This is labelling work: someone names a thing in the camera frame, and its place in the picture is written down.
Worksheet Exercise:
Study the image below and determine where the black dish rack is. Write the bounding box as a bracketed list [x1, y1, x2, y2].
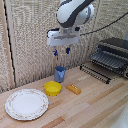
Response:
[89, 37, 128, 80]

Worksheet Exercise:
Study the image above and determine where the yellow bowl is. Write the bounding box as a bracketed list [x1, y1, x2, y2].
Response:
[43, 81, 63, 97]

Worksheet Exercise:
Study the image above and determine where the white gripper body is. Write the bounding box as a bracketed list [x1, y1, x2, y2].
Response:
[46, 28, 81, 47]

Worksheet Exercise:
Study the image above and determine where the woven screen with wooden posts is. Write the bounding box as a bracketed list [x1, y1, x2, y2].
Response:
[0, 0, 128, 94]

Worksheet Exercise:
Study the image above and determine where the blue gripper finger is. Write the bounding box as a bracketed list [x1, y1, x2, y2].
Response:
[65, 47, 72, 55]
[53, 48, 59, 57]

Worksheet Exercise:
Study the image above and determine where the orange bread piece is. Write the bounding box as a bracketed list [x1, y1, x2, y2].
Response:
[65, 83, 83, 96]

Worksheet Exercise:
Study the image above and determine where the white plate with patterned rim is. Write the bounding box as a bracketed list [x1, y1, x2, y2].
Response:
[4, 88, 50, 121]

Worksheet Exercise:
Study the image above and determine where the black wire rack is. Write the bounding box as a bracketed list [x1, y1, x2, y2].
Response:
[79, 63, 112, 85]

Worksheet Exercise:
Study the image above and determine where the black cable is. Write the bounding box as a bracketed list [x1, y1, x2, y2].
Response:
[79, 11, 128, 36]

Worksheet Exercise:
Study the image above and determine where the blue cup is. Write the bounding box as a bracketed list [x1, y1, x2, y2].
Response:
[54, 65, 67, 84]

